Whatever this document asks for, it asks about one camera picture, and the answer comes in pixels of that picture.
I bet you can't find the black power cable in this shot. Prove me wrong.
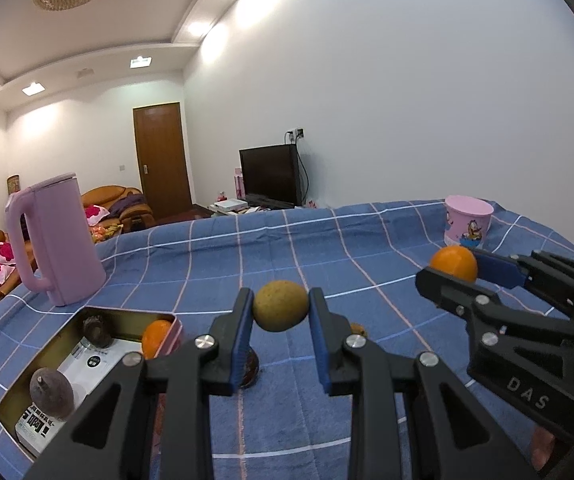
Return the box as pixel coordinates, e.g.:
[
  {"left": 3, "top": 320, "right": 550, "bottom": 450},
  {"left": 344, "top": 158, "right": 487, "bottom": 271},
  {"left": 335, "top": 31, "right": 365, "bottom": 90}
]
[{"left": 297, "top": 140, "right": 311, "bottom": 206}]

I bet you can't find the person's right hand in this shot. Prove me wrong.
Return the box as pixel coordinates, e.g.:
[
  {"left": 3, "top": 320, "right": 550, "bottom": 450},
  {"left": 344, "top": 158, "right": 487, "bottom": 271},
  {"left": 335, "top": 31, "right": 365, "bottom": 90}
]
[{"left": 529, "top": 430, "right": 558, "bottom": 471}]

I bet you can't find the blue checked blanket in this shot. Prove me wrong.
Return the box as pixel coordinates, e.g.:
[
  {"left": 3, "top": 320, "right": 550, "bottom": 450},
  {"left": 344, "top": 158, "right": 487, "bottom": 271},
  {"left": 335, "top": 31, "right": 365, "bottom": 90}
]
[{"left": 0, "top": 199, "right": 574, "bottom": 480}]

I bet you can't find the large reddish brown fruit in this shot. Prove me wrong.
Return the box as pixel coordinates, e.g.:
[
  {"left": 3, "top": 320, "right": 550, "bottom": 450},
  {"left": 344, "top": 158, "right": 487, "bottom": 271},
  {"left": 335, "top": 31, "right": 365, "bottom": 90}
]
[{"left": 29, "top": 367, "right": 75, "bottom": 422}]

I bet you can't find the white printed paper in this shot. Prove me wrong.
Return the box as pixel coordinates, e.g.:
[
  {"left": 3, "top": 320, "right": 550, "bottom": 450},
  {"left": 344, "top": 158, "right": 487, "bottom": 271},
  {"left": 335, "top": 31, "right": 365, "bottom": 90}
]
[{"left": 16, "top": 337, "right": 143, "bottom": 453}]

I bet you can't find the purple cloth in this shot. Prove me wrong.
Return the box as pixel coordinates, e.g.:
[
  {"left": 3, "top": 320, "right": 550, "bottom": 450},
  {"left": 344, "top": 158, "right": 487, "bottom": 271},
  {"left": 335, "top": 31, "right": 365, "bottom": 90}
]
[{"left": 110, "top": 194, "right": 148, "bottom": 216}]

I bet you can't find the pink cartoon bucket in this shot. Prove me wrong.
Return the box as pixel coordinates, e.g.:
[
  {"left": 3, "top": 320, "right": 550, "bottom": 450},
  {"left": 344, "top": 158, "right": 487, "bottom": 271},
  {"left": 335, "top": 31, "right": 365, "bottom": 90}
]
[{"left": 443, "top": 195, "right": 494, "bottom": 250}]

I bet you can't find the pink plastic pitcher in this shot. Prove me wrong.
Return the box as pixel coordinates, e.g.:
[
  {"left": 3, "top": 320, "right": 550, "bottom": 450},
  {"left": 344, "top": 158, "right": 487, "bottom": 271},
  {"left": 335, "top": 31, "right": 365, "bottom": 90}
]
[{"left": 5, "top": 172, "right": 107, "bottom": 307}]

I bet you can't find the black television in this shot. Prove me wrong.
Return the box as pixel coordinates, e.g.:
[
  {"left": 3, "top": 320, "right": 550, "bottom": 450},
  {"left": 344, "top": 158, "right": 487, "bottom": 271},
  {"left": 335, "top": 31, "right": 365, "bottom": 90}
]
[{"left": 239, "top": 144, "right": 303, "bottom": 207}]

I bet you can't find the brown wooden door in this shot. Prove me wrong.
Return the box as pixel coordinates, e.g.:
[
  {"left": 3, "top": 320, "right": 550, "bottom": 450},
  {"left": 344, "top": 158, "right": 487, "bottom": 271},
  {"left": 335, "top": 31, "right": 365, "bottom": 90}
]
[{"left": 133, "top": 102, "right": 193, "bottom": 218}]

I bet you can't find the small dark mangosteen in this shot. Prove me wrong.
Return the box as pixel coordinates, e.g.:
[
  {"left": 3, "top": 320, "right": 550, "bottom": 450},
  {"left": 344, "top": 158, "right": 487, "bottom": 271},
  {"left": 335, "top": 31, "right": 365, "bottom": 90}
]
[{"left": 239, "top": 347, "right": 261, "bottom": 388}]

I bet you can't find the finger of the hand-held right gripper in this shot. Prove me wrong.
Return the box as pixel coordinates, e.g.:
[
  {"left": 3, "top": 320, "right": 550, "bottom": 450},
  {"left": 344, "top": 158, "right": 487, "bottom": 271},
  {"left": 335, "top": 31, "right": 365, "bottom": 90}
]
[
  {"left": 415, "top": 267, "right": 574, "bottom": 356},
  {"left": 472, "top": 249, "right": 574, "bottom": 321}
]

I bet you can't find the white flat box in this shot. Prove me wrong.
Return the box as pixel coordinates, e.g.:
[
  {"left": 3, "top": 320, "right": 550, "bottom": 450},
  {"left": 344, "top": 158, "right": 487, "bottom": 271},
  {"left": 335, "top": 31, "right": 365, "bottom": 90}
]
[{"left": 208, "top": 199, "right": 248, "bottom": 213}]

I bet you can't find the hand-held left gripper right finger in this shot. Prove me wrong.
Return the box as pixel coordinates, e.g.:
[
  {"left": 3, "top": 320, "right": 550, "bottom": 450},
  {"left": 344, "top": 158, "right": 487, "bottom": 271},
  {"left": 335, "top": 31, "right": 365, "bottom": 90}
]
[{"left": 308, "top": 287, "right": 538, "bottom": 480}]

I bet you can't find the pink tin box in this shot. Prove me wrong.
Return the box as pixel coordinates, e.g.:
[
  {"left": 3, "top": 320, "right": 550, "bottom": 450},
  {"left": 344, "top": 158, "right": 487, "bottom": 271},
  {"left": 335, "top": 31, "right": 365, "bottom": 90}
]
[{"left": 0, "top": 305, "right": 184, "bottom": 461}]

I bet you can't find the orange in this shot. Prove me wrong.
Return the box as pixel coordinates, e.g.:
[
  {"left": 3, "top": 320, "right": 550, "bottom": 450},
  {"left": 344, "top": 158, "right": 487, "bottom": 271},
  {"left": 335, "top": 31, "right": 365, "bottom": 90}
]
[
  {"left": 429, "top": 245, "right": 478, "bottom": 282},
  {"left": 142, "top": 320, "right": 174, "bottom": 359}
]

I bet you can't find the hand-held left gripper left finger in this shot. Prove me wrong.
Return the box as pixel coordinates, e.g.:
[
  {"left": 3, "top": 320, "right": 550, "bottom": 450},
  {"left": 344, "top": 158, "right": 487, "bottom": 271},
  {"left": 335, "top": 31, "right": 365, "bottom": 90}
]
[{"left": 22, "top": 287, "right": 255, "bottom": 480}]

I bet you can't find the dark brown wrinkled fruit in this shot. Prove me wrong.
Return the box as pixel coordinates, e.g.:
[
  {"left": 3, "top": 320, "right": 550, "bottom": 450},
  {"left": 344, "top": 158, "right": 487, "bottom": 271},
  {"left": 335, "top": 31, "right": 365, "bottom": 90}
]
[{"left": 82, "top": 315, "right": 114, "bottom": 350}]

